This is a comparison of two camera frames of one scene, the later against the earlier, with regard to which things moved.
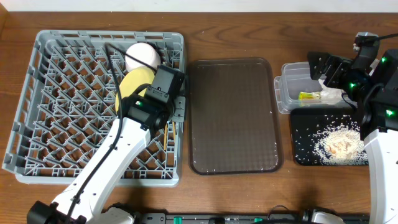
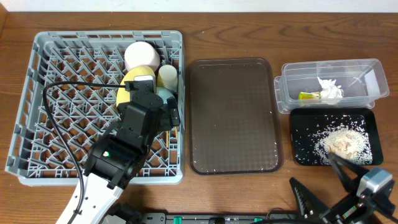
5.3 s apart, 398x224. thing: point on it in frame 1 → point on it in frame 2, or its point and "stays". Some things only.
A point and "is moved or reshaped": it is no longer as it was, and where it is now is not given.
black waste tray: x=326 y=137 stays
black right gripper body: x=344 y=74 → x=348 y=210
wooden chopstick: x=165 y=137 is moved or reshaped
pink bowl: x=143 y=52 stays
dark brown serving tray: x=234 y=117 stays
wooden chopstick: x=173 y=125 is moved or reshaped
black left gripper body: x=179 y=107 → x=171 y=115
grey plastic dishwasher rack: x=67 y=108 stays
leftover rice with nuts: x=335 y=139 stays
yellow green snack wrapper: x=309 y=96 stays
